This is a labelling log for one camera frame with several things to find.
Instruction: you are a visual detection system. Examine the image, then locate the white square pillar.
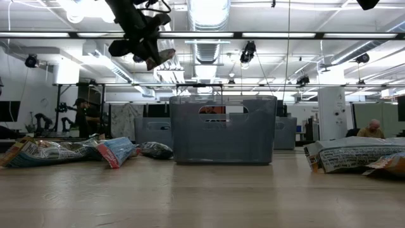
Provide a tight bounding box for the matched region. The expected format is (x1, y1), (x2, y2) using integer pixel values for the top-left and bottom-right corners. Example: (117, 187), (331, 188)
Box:
(317, 87), (348, 142)

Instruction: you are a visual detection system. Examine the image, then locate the black office chair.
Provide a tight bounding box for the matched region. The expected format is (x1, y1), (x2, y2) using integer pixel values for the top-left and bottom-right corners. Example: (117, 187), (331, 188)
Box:
(345, 127), (361, 139)

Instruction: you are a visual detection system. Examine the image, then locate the grey translucent plastic bin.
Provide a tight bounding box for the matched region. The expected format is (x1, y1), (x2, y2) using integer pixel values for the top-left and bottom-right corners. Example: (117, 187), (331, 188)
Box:
(168, 94), (278, 165)
(273, 116), (298, 151)
(134, 117), (173, 149)

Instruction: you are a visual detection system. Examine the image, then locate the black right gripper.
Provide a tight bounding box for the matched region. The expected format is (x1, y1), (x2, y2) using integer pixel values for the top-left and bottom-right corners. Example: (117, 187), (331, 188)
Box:
(356, 0), (380, 11)

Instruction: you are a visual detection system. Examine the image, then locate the white draped sheet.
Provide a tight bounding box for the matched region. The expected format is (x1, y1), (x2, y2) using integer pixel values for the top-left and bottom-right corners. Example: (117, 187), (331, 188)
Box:
(109, 103), (145, 140)

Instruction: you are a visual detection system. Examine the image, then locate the white patterned snack bag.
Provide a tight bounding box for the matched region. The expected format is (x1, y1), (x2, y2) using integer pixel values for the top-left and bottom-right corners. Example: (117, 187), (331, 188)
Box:
(303, 136), (405, 174)

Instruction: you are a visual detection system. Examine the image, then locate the black background rig frame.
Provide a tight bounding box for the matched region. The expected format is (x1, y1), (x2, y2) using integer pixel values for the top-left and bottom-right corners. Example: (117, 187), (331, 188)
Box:
(52, 82), (107, 140)

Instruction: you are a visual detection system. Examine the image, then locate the dark blue Chewy bar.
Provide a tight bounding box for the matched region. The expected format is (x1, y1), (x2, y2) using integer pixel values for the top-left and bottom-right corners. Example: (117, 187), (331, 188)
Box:
(139, 141), (174, 160)

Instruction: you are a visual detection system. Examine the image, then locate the blue orange-ended granola bar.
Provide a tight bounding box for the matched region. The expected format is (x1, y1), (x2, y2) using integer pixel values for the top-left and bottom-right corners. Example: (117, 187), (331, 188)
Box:
(362, 151), (405, 177)

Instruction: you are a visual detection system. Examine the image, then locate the green and blue granola bar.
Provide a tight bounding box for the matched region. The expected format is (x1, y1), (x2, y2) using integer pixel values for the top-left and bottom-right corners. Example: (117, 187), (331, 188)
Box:
(0, 136), (102, 168)

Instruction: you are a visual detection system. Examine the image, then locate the orange background object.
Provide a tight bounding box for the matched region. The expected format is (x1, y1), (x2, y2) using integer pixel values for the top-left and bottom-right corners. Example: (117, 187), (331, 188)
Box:
(199, 106), (227, 115)

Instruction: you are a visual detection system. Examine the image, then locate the person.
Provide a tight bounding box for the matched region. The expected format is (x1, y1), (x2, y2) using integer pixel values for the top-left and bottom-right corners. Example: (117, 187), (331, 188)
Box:
(73, 97), (105, 139)
(356, 118), (386, 139)

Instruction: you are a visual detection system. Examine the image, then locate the silver ventilation duct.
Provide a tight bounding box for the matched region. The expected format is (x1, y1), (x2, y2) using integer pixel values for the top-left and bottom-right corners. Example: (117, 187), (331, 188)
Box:
(186, 0), (232, 64)

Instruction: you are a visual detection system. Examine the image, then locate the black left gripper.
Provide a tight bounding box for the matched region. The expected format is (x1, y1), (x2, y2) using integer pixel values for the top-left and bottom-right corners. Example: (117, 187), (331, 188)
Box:
(109, 13), (171, 71)

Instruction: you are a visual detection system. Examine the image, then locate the black wall monitor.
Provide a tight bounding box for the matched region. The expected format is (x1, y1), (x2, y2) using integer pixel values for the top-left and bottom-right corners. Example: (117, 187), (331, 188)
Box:
(397, 95), (405, 122)
(0, 100), (22, 123)

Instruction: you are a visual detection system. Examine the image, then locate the blue red-ended granola bar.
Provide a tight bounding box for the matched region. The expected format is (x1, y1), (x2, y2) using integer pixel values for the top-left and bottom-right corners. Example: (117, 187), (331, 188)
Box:
(94, 136), (140, 169)

